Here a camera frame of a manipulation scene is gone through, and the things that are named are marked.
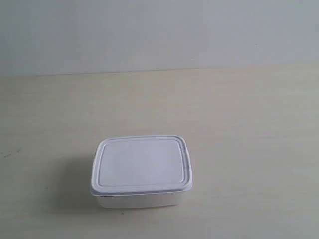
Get white lidded plastic container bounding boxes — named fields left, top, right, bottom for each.
left=90, top=135, right=193, bottom=209

